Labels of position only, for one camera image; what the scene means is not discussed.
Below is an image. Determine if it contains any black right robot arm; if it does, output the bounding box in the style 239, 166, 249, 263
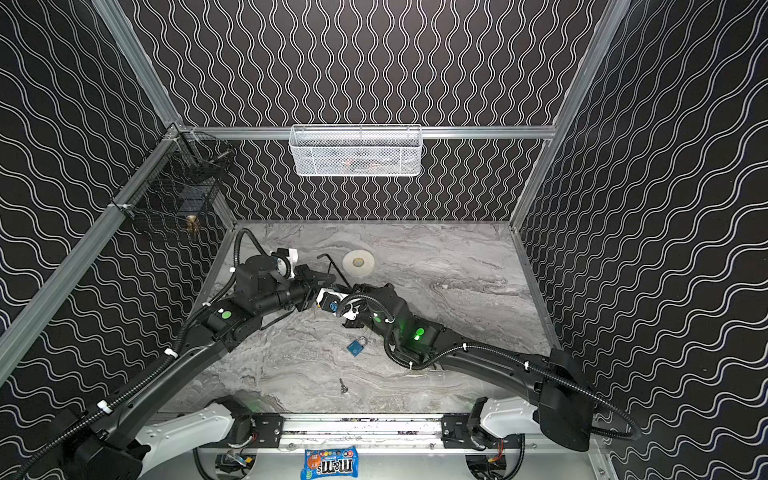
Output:
317, 284, 642, 452

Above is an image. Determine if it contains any white wire basket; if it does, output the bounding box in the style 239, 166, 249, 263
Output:
289, 124, 424, 177

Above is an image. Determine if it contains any black wire basket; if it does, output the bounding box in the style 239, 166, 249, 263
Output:
122, 132, 235, 243

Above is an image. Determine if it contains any candy bag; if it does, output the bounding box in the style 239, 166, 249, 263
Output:
300, 447, 359, 480

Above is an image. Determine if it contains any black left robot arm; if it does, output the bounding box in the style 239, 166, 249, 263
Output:
13, 229, 336, 479

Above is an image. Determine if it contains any large blue padlock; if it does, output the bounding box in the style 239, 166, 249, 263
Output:
346, 336, 368, 357

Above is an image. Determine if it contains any black hex key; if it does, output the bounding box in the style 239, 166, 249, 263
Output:
317, 253, 352, 289

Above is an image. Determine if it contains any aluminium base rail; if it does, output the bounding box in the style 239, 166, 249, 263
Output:
255, 406, 596, 454

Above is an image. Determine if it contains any brass padlock in basket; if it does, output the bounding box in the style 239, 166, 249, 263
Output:
185, 215, 200, 235

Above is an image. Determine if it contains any white tape roll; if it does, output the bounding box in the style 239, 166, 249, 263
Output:
342, 249, 376, 278

